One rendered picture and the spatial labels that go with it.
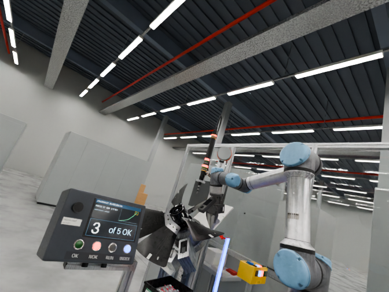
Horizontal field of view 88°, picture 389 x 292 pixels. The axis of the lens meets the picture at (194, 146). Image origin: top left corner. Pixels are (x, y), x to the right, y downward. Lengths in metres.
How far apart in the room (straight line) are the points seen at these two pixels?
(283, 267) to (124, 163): 6.44
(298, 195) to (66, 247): 0.79
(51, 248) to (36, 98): 12.84
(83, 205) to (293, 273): 0.70
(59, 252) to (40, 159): 12.57
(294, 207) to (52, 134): 12.88
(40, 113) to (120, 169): 7.31
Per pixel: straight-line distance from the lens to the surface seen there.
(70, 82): 13.78
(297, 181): 0.90
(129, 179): 7.12
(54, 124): 13.29
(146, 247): 1.39
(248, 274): 1.40
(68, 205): 0.70
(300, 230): 0.87
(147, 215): 1.67
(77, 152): 6.63
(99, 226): 0.72
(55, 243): 0.70
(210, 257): 1.95
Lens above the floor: 1.33
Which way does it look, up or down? 14 degrees up
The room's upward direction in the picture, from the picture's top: 18 degrees clockwise
